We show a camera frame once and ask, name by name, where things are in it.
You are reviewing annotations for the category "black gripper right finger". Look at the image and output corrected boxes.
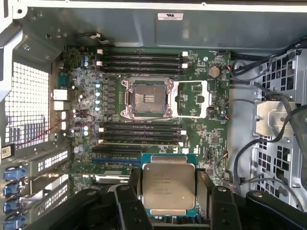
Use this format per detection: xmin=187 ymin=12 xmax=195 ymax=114
xmin=196 ymin=169 xmax=307 ymax=230

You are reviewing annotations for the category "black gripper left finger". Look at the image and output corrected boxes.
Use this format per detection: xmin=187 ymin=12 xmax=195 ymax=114
xmin=25 ymin=167 xmax=154 ymax=230

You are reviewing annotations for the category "silver CPU chip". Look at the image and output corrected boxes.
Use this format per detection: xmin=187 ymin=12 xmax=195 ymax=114
xmin=140 ymin=153 xmax=196 ymax=216

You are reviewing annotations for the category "blue expansion slot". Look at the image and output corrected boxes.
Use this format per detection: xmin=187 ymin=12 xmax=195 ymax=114
xmin=92 ymin=157 xmax=142 ymax=165

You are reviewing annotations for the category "black expansion slot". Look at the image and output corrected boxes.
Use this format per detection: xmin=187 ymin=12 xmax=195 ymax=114
xmin=92 ymin=146 xmax=142 ymax=156

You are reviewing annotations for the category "black RAM slot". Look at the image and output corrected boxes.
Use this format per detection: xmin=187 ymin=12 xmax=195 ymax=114
xmin=98 ymin=130 xmax=188 ymax=138
xmin=97 ymin=68 xmax=189 ymax=75
xmin=97 ymin=49 xmax=189 ymax=59
xmin=97 ymin=58 xmax=189 ymax=64
xmin=98 ymin=126 xmax=182 ymax=132
xmin=98 ymin=121 xmax=182 ymax=127
xmin=97 ymin=61 xmax=189 ymax=69
xmin=98 ymin=136 xmax=188 ymax=143

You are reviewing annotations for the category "CPU socket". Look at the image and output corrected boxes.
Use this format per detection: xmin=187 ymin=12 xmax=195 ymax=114
xmin=121 ymin=78 xmax=173 ymax=119

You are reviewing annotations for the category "green motherboard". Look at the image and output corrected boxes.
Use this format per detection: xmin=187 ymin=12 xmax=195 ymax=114
xmin=62 ymin=46 xmax=232 ymax=221

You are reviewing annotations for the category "silver metal drive cage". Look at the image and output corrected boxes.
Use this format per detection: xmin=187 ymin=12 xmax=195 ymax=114
xmin=230 ymin=47 xmax=307 ymax=211

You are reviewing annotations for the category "blue card retention clip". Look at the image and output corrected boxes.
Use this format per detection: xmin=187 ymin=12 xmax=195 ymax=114
xmin=3 ymin=199 xmax=21 ymax=214
xmin=3 ymin=183 xmax=20 ymax=197
xmin=3 ymin=166 xmax=27 ymax=180
xmin=3 ymin=214 xmax=27 ymax=230

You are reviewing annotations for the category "round coin battery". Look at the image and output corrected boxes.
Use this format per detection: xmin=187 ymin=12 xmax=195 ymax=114
xmin=208 ymin=66 xmax=221 ymax=79

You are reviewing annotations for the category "black PC case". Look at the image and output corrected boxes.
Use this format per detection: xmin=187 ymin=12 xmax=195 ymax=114
xmin=0 ymin=0 xmax=307 ymax=230

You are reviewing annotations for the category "white case label sticker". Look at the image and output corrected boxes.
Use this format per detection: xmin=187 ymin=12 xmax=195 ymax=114
xmin=157 ymin=12 xmax=184 ymax=21

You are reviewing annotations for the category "metal socket cover frame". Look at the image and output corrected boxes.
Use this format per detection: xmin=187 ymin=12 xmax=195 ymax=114
xmin=170 ymin=80 xmax=212 ymax=118

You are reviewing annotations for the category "thick black wire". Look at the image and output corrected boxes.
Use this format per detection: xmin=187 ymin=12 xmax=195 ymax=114
xmin=232 ymin=81 xmax=307 ymax=211

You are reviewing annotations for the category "thin black wire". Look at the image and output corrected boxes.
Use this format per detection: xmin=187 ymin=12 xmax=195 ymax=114
xmin=230 ymin=35 xmax=307 ymax=80

